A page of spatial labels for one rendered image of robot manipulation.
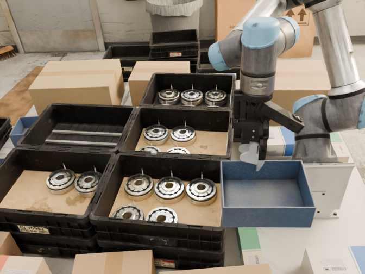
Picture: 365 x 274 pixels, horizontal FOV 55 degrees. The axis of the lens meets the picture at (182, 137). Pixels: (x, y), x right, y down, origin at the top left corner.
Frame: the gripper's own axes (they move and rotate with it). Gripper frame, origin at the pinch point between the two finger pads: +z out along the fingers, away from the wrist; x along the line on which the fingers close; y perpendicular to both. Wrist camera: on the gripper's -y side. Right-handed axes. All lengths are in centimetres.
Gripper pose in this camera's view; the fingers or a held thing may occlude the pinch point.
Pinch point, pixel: (260, 164)
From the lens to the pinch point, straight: 90.6
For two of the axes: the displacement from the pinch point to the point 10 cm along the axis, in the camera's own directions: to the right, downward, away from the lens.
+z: 0.4, 8.7, 5.0
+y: -9.9, -0.1, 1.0
